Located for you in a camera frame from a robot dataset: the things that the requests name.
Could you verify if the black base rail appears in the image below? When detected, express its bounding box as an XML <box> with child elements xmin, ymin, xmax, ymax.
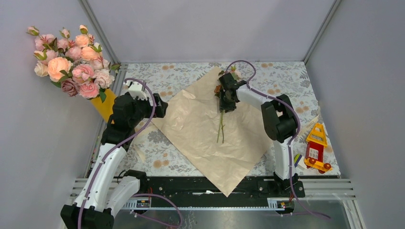
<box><xmin>124</xmin><ymin>177</ymin><xmax>305</xmax><ymax>210</ymax></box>

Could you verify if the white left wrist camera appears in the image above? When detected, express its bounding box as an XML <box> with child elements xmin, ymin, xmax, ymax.
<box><xmin>126</xmin><ymin>81</ymin><xmax>148</xmax><ymax>100</ymax></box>

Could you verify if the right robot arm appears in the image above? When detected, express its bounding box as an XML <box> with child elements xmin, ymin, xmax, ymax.
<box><xmin>214</xmin><ymin>72</ymin><xmax>300</xmax><ymax>197</ymax></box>

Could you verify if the yellow triangular plastic toy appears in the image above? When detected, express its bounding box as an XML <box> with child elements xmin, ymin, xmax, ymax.
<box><xmin>304</xmin><ymin>123</ymin><xmax>332</xmax><ymax>174</ymax></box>

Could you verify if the pink rose bunch in vase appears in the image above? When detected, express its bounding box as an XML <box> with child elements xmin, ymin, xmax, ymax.
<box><xmin>27</xmin><ymin>25</ymin><xmax>120</xmax><ymax>100</ymax></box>

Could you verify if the brown orange rose stem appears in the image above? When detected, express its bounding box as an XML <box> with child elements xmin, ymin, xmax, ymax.
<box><xmin>214</xmin><ymin>85</ymin><xmax>224</xmax><ymax>143</ymax></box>

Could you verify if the orange paper bouquet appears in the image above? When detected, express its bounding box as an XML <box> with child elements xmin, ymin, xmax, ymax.
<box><xmin>153</xmin><ymin>67</ymin><xmax>273</xmax><ymax>196</ymax></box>

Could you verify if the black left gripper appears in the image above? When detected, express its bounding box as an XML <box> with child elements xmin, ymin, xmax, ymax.
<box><xmin>129</xmin><ymin>93</ymin><xmax>168</xmax><ymax>127</ymax></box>

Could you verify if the dark mauve rose stem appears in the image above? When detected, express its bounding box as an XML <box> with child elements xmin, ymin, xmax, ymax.
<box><xmin>61</xmin><ymin>78</ymin><xmax>79</xmax><ymax>97</ymax></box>

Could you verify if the yellow vase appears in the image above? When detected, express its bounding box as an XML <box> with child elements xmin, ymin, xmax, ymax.
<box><xmin>90</xmin><ymin>89</ymin><xmax>116</xmax><ymax>123</ymax></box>

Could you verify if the cream printed ribbon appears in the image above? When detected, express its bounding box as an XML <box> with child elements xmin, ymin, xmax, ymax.
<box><xmin>128</xmin><ymin>125</ymin><xmax>165</xmax><ymax>163</ymax></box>

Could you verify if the floral patterned table mat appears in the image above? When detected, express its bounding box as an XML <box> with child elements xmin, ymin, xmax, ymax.
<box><xmin>116</xmin><ymin>62</ymin><xmax>322</xmax><ymax>177</ymax></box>

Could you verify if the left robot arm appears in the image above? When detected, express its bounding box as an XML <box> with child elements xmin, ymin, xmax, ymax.
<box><xmin>60</xmin><ymin>93</ymin><xmax>168</xmax><ymax>229</ymax></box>

